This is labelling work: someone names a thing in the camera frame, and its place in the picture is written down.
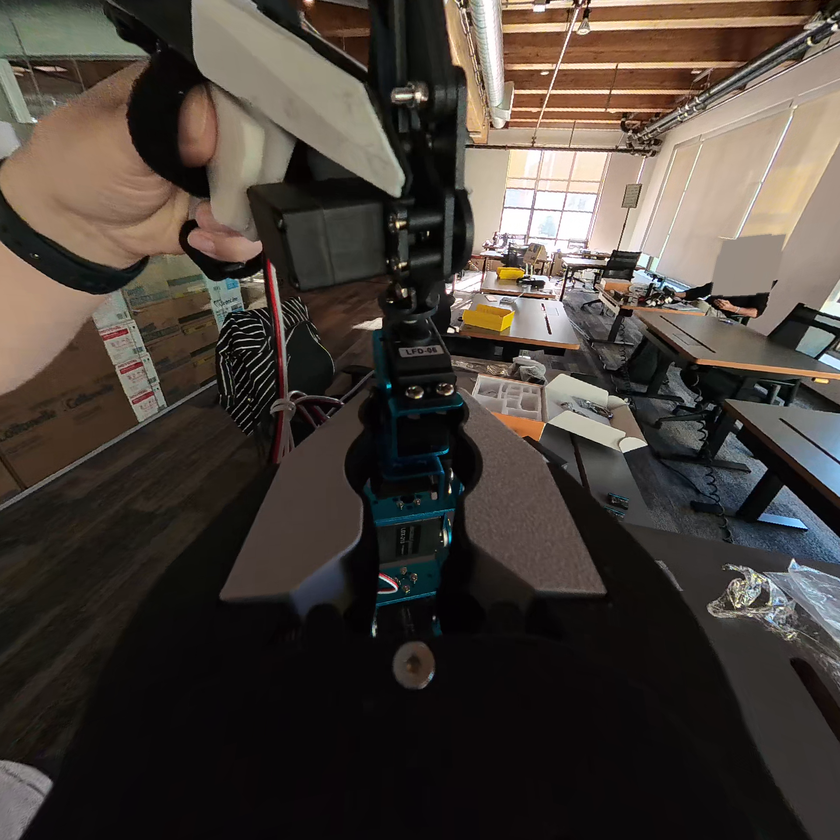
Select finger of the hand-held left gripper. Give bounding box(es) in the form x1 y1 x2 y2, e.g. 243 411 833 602
189 0 406 198

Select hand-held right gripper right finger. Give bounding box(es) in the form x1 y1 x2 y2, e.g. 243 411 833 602
453 388 609 614

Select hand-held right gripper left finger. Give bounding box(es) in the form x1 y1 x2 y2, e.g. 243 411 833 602
220 394 378 618

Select blue toy robot arm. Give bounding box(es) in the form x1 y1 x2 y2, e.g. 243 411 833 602
248 0 475 639

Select dark desk with orange edge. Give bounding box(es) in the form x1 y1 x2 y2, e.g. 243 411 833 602
453 367 657 529

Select wood edged office desk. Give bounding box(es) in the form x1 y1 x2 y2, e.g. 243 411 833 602
456 292 581 352
633 307 840 411

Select dark grey desk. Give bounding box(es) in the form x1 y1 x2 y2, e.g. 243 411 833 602
623 521 840 840

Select grey office desk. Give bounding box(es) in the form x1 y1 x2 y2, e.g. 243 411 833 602
722 397 840 529

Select person's left hand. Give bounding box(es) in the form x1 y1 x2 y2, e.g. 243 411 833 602
0 62 263 270

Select white cardboard box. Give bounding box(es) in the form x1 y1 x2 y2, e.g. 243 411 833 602
472 374 546 421

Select open white orange box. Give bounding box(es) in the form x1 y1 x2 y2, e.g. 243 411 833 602
545 373 647 454

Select black white striped cloth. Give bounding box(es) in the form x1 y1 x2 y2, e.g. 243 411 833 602
217 298 316 435

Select large yellow bin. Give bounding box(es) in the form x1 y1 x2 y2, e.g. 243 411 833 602
462 305 516 332

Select black wristband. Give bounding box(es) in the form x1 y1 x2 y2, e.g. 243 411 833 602
0 190 151 296

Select crumpled clear plastic wrap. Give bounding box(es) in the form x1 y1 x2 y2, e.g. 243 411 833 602
707 563 798 641

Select stack of cardboard boxes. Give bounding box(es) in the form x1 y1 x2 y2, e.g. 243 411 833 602
0 272 245 503

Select black office chair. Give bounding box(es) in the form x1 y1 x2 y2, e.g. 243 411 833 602
768 302 840 358
600 249 643 284

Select far end window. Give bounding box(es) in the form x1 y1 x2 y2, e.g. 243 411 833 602
502 150 608 247

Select large flat clear bag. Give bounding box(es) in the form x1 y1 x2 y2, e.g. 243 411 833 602
764 558 840 647

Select person in white shirt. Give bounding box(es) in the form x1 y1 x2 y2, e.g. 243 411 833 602
0 760 53 840

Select ceiling pipe run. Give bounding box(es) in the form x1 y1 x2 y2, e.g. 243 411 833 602
623 13 840 152

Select red white black servo cable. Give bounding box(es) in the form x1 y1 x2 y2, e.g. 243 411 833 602
261 256 349 466

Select black coiled cable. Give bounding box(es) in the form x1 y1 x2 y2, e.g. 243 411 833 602
656 394 732 542

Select silver ventilation duct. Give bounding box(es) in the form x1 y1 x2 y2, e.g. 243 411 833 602
469 0 513 129

